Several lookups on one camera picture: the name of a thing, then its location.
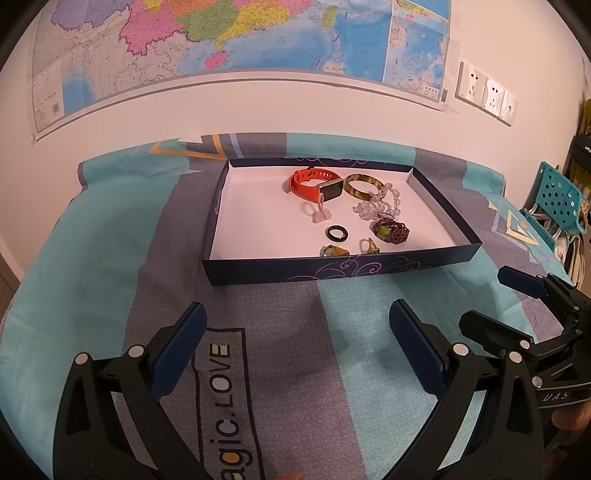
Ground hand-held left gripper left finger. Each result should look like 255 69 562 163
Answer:
52 302 218 480

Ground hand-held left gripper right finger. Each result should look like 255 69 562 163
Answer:
389 298 546 480

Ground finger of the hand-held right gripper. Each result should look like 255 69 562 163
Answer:
497 265 591 315
458 310 536 359

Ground dark red beaded bracelet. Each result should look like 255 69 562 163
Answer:
372 217 411 244

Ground dark blue shallow box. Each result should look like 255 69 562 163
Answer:
202 157 483 288

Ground clear crystal bracelet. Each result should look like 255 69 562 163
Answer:
353 182 402 220

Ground pink plastic ring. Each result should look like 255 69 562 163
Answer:
302 198 333 224

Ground tortoiseshell bangle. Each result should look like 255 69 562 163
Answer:
344 173 384 201

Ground orange strap smartwatch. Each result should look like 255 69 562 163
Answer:
288 168 345 202

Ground person's right hand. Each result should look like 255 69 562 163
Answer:
551 402 591 433

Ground teal perforated basket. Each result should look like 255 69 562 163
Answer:
522 161 591 252

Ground teal grey printed blanket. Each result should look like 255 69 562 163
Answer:
0 133 591 480

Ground white cords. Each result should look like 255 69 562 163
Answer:
554 226 591 287

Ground white wall socket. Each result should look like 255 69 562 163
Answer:
481 76 507 116
455 61 485 103
501 90 518 127

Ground colourful wall map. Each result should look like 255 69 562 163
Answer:
30 0 455 141

